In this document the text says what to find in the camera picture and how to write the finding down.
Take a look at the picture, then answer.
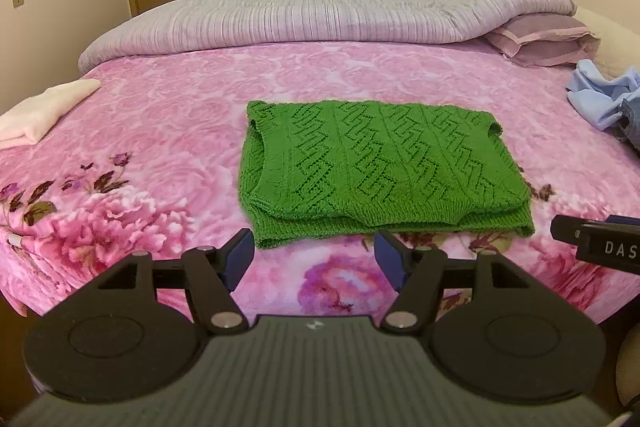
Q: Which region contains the folded white cloth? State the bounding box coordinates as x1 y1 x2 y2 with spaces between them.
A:
0 78 101 150

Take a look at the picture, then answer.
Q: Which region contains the mauve pillow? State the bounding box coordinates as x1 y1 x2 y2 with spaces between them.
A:
484 13 600 67

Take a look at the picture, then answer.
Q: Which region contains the blue denim garment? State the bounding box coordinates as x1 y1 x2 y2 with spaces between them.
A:
613 98 640 153

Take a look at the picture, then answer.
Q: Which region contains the grey striped quilt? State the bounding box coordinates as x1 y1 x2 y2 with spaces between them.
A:
78 0 577 74

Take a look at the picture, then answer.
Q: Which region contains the light blue shirt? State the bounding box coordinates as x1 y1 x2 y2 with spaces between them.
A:
566 60 639 131

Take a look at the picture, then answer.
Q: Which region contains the green knitted sweater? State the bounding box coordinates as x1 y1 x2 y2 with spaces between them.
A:
239 100 535 248

